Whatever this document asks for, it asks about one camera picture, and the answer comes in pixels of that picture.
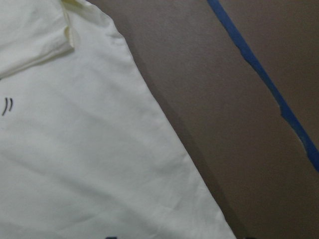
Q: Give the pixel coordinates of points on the cream long-sleeve cat shirt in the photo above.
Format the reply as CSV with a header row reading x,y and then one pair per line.
x,y
85,150

